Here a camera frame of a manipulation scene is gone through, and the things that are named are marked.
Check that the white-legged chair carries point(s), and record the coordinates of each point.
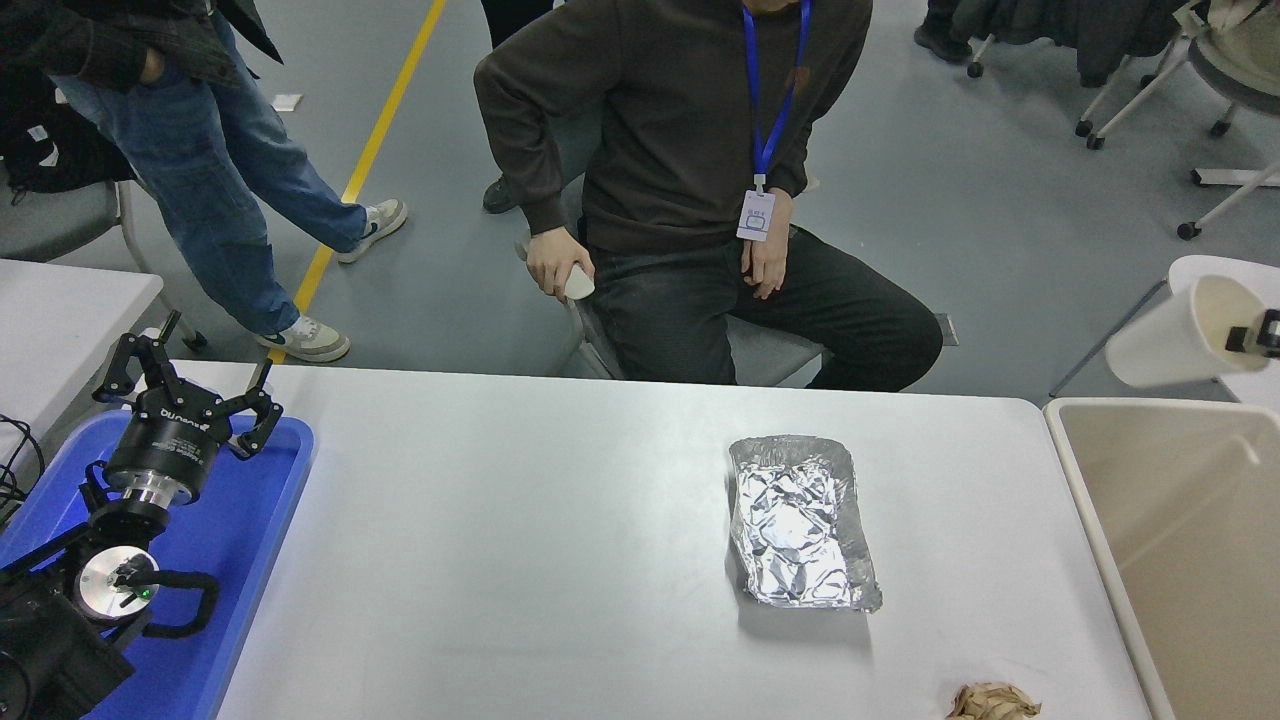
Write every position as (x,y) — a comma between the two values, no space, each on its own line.
(1082,128)

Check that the white paper cup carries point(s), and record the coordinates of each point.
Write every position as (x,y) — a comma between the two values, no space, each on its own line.
(1160,345)

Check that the white-frame chair beige cushion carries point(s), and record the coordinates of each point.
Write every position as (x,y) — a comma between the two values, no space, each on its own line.
(1240,60)

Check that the crumpled tan paper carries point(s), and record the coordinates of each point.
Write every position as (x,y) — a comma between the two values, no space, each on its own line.
(995,703)

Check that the black bag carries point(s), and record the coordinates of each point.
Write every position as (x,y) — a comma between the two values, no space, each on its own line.
(60,150)

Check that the white chair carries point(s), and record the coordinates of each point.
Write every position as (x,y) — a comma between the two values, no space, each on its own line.
(1250,265)

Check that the metal floor plate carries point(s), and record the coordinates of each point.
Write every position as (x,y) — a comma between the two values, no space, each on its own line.
(950,330)

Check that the person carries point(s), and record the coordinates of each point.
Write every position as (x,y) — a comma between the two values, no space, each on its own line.
(510,15)
(940,40)
(660,120)
(200,180)

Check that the grey office chair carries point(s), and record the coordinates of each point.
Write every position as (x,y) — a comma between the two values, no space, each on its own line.
(770,350)

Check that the foil tray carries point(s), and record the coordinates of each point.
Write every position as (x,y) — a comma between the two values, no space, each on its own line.
(800,520)

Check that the white side table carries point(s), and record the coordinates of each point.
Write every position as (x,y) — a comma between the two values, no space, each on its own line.
(60,320)

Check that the person's left hand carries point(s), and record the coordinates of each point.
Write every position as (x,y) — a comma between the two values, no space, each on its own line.
(770,255)

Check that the large pale bin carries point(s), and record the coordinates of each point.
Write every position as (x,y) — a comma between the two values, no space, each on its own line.
(1200,600)

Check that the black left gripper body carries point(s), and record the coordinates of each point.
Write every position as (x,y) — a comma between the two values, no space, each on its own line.
(162,445)

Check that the grey chair with castors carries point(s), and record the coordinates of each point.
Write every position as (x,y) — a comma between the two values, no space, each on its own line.
(50,220)

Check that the person's right hand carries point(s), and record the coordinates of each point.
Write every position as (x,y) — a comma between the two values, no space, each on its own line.
(555,258)

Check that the dark jacket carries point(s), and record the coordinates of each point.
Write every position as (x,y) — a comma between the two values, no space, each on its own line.
(1060,30)

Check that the white chair base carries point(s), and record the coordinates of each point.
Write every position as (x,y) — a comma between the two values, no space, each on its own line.
(1235,178)

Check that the blue plastic tray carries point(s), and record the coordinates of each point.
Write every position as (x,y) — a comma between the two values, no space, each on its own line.
(240,560)

